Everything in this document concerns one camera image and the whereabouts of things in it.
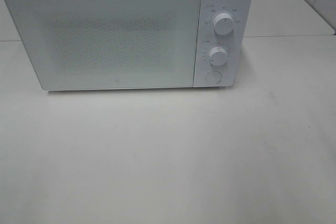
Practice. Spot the round door release button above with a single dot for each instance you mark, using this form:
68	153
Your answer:
214	78

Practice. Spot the white microwave door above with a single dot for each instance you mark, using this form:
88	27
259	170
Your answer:
108	44

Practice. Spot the upper white power knob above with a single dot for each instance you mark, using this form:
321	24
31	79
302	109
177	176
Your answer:
223	23

